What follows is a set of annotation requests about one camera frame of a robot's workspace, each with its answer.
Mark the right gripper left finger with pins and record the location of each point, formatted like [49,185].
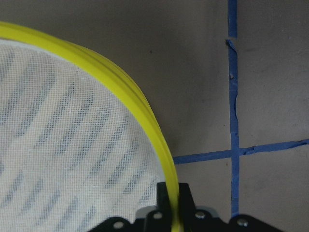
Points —
[162,198]

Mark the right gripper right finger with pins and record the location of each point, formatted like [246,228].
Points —
[186,202]

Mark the yellow steamer layer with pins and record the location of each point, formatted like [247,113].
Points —
[79,142]

